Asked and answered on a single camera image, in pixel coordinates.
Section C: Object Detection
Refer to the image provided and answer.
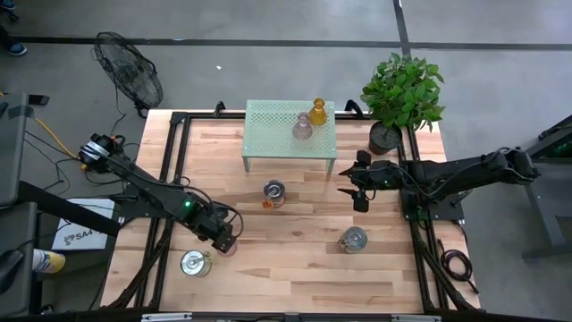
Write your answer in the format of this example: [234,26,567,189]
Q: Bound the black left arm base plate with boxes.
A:
[114,182,184,220]

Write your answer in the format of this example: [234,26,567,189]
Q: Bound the yellow floor cable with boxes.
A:
[33,116,88,171]

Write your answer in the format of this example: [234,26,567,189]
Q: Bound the coiled black cable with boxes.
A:
[437,239,480,295]

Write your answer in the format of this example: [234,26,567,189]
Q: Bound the yellow and white can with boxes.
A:
[31,249,67,275]

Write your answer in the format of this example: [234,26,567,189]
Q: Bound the white printed paper sign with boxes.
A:
[51,198,116,251]

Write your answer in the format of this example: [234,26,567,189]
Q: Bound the amber glass candlestick holder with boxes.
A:
[307,97,329,127]

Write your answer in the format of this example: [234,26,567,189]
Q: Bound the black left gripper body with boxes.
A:
[189,200,234,242]

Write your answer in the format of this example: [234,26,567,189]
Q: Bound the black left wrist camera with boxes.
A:
[211,233,239,255]

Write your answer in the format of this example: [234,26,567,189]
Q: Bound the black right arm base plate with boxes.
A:
[400,187,466,221]

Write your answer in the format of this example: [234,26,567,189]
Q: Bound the grey metal stand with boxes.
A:
[520,114,572,260]

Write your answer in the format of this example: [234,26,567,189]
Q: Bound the black diagonal metal beam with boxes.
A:
[17,180,122,238]

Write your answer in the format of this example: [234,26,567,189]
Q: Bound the black metal table frame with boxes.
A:
[100,100,482,314]

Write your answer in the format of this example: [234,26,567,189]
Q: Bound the silver metal bracket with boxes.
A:
[391,314,442,322]
[141,312,193,322]

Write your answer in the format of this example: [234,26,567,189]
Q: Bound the black floor fan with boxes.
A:
[91,30,164,119]

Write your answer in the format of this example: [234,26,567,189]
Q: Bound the candle tin with orange label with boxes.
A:
[262,179,287,209]

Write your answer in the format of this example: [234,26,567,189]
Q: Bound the green perforated metal mini table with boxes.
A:
[241,98,339,176]

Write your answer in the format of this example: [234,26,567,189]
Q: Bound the green potted plant, black pot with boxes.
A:
[359,52,447,157]

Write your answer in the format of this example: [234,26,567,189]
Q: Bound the grey side table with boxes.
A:
[0,200,39,317]
[0,91,40,208]

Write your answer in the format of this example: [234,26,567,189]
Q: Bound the silver candle tin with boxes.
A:
[180,249,214,278]
[337,225,369,255]

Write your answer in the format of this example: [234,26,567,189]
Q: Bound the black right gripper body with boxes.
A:
[351,149,406,199]

